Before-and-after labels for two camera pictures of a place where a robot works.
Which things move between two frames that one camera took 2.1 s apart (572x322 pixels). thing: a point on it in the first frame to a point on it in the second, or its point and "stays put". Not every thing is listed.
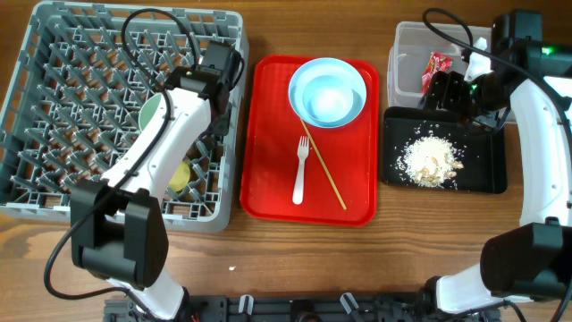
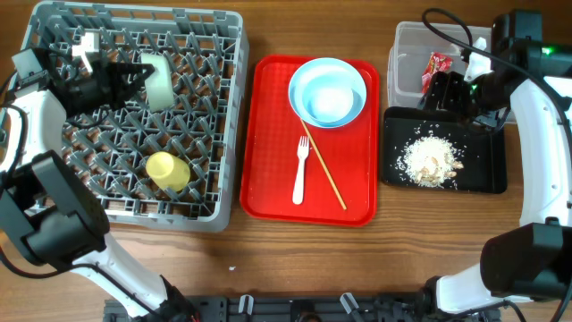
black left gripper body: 221,125 to 100,92
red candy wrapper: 437,63 stays put
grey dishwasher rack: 87,80 stays put
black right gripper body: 453,93 stays put
